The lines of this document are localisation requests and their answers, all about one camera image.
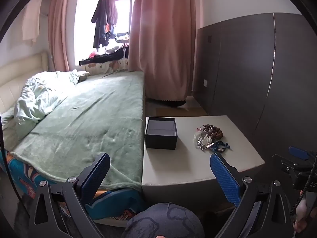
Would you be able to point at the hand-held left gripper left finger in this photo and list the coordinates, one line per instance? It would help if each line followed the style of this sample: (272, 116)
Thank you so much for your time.
(95, 176)

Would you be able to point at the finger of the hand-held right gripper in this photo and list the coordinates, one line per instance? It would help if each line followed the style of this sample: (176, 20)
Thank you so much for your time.
(298, 152)

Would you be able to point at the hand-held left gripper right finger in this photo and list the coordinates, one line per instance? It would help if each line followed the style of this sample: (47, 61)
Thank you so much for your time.
(225, 178)

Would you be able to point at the black box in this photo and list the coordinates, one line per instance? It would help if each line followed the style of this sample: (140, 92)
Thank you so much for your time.
(161, 138)

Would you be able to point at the person's right hand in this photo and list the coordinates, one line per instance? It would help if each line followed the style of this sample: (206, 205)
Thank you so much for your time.
(303, 210)

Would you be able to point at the white low table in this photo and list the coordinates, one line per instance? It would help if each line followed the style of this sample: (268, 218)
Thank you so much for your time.
(173, 168)

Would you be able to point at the bed with green blanket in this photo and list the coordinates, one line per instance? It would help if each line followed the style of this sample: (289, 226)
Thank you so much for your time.
(99, 119)

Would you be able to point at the person's patterned grey trouser leg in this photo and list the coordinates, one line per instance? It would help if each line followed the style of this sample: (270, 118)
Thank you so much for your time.
(163, 223)

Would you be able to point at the pale green floral duvet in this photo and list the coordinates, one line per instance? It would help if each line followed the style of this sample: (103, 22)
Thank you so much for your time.
(39, 96)

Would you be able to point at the dark grey wardrobe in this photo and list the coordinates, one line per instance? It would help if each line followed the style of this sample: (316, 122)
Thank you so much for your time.
(242, 67)

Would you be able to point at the floral windowsill cushion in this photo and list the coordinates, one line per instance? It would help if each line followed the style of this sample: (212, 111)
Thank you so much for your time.
(104, 67)

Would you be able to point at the clothes pile on windowsill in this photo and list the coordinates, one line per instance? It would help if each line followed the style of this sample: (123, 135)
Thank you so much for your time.
(104, 57)

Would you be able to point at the white pole stand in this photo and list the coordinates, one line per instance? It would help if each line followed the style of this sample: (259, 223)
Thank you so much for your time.
(123, 50)

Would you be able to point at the beige padded headboard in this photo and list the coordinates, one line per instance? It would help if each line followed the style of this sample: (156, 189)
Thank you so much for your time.
(17, 72)

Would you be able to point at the wide pink curtain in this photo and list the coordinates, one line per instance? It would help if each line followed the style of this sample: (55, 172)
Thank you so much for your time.
(163, 42)

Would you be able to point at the narrow pink curtain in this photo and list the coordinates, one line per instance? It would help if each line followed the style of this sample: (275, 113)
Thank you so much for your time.
(60, 29)

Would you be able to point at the dark hanging clothes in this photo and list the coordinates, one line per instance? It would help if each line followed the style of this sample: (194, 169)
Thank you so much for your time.
(104, 19)

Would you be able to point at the white hanging cloth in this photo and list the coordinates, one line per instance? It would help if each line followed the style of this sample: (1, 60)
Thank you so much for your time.
(31, 19)

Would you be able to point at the white wall socket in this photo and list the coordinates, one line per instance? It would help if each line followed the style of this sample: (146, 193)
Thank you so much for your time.
(205, 82)

